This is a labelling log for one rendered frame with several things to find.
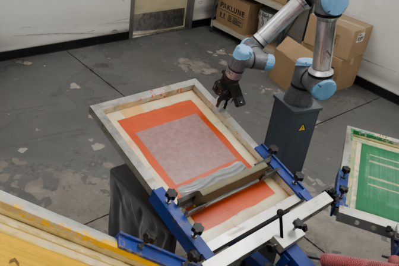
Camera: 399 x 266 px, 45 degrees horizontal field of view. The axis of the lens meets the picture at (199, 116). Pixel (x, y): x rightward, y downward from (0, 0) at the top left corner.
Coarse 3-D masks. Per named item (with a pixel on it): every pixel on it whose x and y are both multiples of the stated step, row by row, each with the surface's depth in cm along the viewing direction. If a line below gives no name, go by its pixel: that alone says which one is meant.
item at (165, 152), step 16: (128, 128) 201; (144, 128) 204; (160, 128) 207; (144, 144) 197; (160, 144) 200; (176, 144) 203; (160, 160) 194; (176, 160) 196; (192, 160) 199; (160, 176) 188; (176, 176) 190; (192, 176) 193; (208, 208) 183; (224, 208) 186; (208, 224) 178
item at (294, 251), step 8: (288, 248) 170; (296, 248) 171; (280, 256) 172; (288, 256) 169; (296, 256) 169; (304, 256) 170; (288, 264) 170; (296, 264) 167; (304, 264) 167; (312, 264) 168
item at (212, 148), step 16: (160, 112) 214; (176, 112) 218; (192, 112) 221; (176, 128) 210; (192, 128) 213; (208, 128) 216; (192, 144) 206; (208, 144) 209; (224, 144) 212; (208, 160) 202; (224, 160) 205; (240, 160) 208; (240, 192) 194; (256, 192) 197; (272, 192) 200; (240, 208) 188
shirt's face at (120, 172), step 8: (120, 168) 217; (128, 168) 218; (120, 176) 212; (128, 176) 213; (128, 184) 208; (136, 184) 209; (136, 192) 204; (144, 192) 205; (144, 200) 201; (152, 208) 197
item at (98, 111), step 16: (192, 80) 233; (128, 96) 210; (144, 96) 214; (160, 96) 220; (208, 96) 228; (96, 112) 197; (224, 112) 223; (112, 128) 194; (240, 128) 218; (112, 144) 192; (128, 144) 190; (256, 144) 213; (128, 160) 186; (144, 176) 181; (272, 176) 206; (288, 192) 201; (272, 208) 189; (288, 208) 192; (240, 224) 178; (256, 224) 180; (224, 240) 171
